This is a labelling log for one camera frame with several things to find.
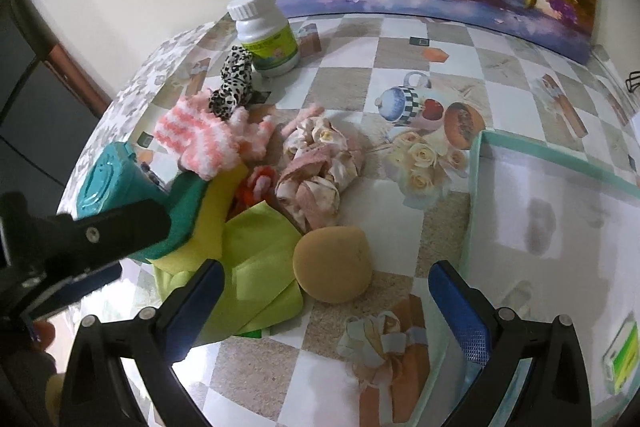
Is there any lime green cloth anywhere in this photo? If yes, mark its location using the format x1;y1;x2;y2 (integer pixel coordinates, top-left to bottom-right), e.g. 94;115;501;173
152;202;306;338

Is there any cream pink floral scrunchie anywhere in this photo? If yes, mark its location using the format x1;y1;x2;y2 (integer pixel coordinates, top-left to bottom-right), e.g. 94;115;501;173
274;104;367;232

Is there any grey floral tablecloth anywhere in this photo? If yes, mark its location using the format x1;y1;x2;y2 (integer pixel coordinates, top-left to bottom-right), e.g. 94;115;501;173
57;22;216;212

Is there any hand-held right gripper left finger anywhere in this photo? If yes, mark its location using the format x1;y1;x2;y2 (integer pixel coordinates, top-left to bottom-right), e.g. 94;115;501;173
59;258;226;427

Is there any white medicine bottle green label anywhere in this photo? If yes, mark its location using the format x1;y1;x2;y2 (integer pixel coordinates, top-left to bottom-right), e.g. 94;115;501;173
226;0;302;78

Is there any dark door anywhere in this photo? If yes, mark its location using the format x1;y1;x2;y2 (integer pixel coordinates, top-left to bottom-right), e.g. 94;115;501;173
0;0;98;212

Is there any small green packet box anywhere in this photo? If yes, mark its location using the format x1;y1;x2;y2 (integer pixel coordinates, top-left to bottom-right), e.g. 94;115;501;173
602;314;640;395

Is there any leopard print scrunchie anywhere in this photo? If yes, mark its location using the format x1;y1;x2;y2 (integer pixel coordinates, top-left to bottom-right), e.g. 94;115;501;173
207;47;256;120

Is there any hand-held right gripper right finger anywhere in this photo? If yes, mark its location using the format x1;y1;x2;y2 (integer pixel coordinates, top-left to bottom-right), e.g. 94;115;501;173
428;259;596;427

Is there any brown wooden door frame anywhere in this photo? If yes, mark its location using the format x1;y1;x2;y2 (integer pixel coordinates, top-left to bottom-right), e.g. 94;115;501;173
15;0;113;118

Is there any teal plastic container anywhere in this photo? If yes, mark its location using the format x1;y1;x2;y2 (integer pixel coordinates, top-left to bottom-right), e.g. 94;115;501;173
75;142;171;223

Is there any orange red scrunchie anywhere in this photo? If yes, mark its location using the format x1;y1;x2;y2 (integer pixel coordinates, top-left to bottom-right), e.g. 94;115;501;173
231;164;278;212

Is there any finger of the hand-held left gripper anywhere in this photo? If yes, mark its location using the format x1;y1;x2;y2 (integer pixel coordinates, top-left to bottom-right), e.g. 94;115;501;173
30;259;123;314
67;198;172;269

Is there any dark green cloth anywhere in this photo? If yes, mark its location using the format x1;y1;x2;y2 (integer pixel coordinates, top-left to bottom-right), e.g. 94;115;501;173
135;162;251;263

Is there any pink white striped fuzzy sock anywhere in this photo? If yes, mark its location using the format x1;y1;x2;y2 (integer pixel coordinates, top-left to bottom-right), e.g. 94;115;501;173
154;89;275;182

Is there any tan round sponge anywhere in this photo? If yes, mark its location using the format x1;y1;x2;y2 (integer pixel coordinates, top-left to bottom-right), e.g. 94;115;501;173
292;227;373;305

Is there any mint green cardboard box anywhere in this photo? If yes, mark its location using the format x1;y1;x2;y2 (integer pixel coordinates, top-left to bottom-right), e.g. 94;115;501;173
425;129;640;427

